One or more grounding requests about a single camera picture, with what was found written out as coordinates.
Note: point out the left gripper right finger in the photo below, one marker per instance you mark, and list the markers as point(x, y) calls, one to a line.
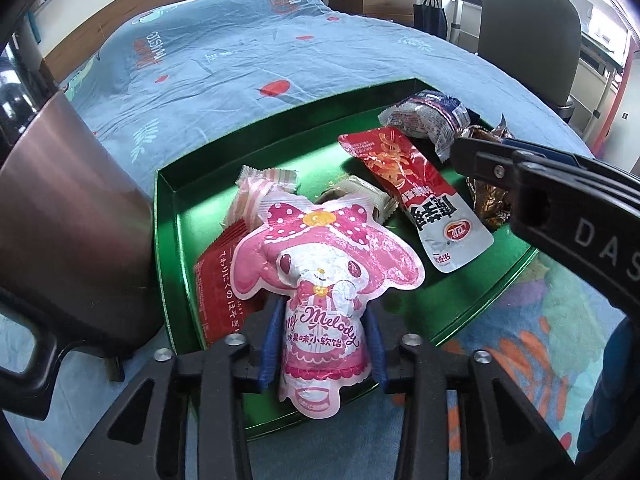
point(502, 435)

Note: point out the desk by window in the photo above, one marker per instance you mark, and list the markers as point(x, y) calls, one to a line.
point(596, 84)

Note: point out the wooden headboard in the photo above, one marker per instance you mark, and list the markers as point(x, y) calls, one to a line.
point(140, 5)

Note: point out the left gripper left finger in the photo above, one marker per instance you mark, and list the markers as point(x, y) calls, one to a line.
point(143, 434)

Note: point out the grey office chair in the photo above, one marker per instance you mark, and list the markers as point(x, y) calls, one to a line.
point(536, 42)

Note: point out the beige snack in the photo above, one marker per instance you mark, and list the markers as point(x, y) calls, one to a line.
point(382, 203)

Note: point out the black brown electric kettle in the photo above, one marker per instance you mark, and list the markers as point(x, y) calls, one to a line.
point(76, 234)

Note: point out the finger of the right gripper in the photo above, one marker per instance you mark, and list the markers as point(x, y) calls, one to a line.
point(488, 161)
point(530, 151)

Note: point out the pink My Melody candy bag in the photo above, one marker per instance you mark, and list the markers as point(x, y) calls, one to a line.
point(329, 261)

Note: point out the dark tote bag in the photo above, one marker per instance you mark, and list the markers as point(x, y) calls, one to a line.
point(429, 16)

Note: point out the dark red snack pack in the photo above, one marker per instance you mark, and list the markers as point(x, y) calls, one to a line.
point(220, 312)

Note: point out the red white snack pouch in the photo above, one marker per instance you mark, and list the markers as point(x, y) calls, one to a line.
point(448, 228)

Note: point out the blue silver snack bag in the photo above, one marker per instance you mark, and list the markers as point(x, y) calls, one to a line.
point(431, 115)

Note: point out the pink striped candy pack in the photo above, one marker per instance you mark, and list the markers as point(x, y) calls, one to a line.
point(253, 186)

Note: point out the blue patterned bed cover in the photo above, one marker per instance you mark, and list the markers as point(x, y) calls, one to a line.
point(184, 96)

